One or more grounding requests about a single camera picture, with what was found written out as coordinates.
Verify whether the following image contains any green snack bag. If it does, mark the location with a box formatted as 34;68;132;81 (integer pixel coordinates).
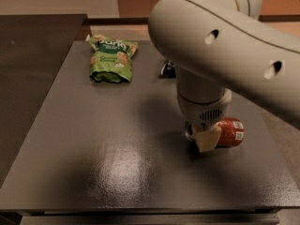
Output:
89;35;138;83

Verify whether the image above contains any dark blue chip bag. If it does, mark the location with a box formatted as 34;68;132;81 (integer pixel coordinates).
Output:
160;60;176;78

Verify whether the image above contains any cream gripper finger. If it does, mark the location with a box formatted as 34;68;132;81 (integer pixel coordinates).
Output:
192;125;221;153

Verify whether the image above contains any red coke can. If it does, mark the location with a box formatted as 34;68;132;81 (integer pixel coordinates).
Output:
185;117;245;150

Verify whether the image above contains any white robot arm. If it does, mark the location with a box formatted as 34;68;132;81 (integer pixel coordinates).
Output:
148;0;300;152

